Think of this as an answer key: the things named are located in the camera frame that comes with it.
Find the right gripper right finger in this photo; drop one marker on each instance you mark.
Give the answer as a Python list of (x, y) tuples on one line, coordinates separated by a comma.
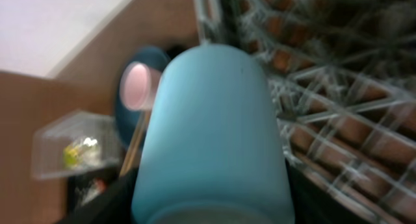
[(314, 206)]

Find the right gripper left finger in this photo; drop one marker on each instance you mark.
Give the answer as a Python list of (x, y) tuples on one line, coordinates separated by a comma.
[(113, 206)]

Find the yellow green snack wrapper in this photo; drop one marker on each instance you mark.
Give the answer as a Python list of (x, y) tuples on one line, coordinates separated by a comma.
[(82, 153)]

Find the light blue cup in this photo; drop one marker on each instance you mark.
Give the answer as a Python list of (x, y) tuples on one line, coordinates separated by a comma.
[(212, 152)]

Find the pink cup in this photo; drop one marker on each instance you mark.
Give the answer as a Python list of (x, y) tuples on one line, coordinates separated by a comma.
[(138, 86)]

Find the grey dishwasher rack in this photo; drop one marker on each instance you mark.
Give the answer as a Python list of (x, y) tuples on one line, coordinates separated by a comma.
[(342, 80)]

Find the black plastic tray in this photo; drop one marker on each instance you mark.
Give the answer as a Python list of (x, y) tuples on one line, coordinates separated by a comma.
[(80, 188)]

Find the right wooden chopstick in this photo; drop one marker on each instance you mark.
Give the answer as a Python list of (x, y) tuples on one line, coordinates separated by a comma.
[(134, 146)]

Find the clear plastic bin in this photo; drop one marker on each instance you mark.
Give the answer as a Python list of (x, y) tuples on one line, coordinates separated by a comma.
[(50, 141)]

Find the dark blue plate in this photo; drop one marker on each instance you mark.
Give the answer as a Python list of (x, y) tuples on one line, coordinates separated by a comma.
[(126, 120)]

